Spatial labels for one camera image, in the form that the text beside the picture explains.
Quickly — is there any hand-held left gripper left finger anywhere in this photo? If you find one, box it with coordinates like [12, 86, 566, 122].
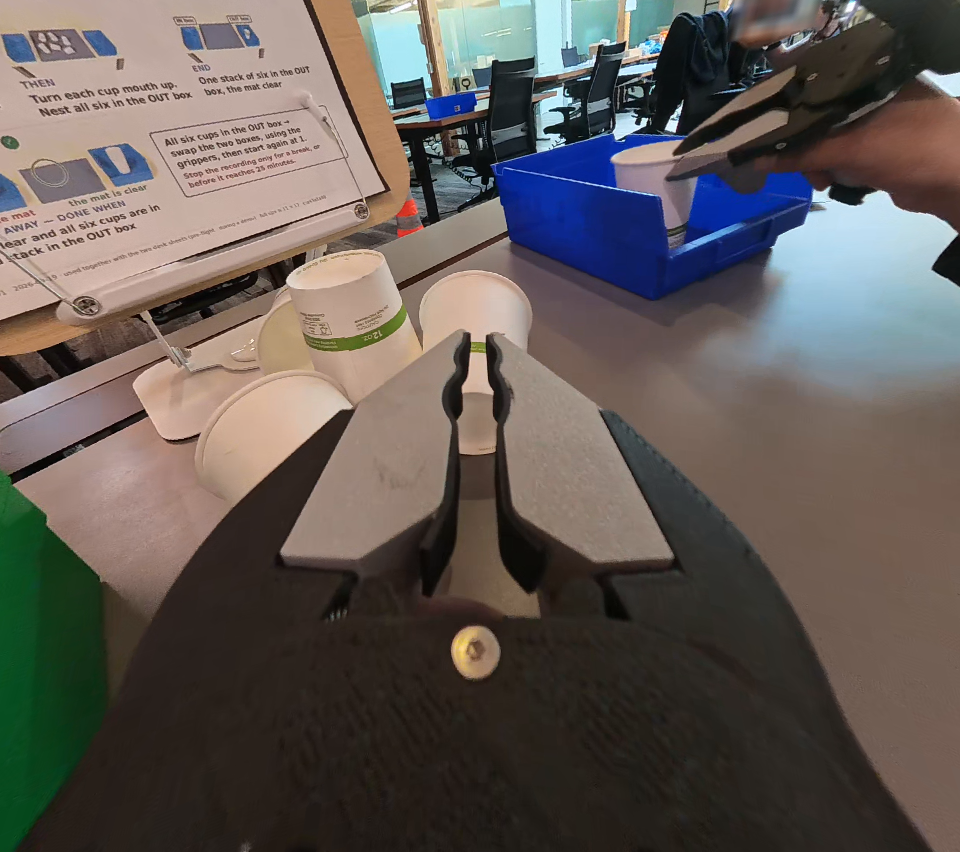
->
[281, 331, 471, 596]

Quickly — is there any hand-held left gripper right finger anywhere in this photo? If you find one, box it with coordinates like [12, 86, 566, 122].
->
[486, 333, 675, 592]

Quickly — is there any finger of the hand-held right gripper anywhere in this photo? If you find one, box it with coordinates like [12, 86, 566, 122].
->
[666, 117, 807, 181]
[675, 75, 800, 157]

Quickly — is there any white paper cup green band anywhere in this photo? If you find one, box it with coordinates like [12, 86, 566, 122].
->
[287, 250, 423, 404]
[257, 289, 316, 376]
[193, 370, 355, 506]
[417, 270, 534, 457]
[611, 141, 700, 247]

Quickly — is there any large blue plastic bin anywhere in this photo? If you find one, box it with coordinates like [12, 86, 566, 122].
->
[491, 133, 815, 301]

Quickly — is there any green plastic bin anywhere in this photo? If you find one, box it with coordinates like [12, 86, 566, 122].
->
[0, 469, 108, 852]

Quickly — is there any person's right hand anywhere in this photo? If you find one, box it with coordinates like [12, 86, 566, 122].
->
[806, 79, 960, 230]

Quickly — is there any black jacket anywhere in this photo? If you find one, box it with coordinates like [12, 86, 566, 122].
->
[651, 10, 744, 136]

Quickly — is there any black mesh office chair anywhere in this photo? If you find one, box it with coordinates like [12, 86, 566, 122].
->
[457, 57, 540, 211]
[546, 42, 628, 146]

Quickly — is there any white sheet holder bar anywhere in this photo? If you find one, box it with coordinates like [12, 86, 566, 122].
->
[56, 199, 374, 328]

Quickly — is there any long wooden desk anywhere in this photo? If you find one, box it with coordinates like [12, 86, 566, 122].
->
[393, 88, 560, 226]

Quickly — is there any wooden display board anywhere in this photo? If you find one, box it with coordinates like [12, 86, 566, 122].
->
[0, 0, 411, 358]

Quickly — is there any printed instruction sheet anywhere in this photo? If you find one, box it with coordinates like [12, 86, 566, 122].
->
[0, 0, 391, 322]

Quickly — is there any wooden support post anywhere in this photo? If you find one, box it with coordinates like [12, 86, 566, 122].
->
[397, 0, 453, 157]

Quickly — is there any metal page holder wire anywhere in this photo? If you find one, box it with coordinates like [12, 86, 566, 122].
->
[298, 90, 370, 217]

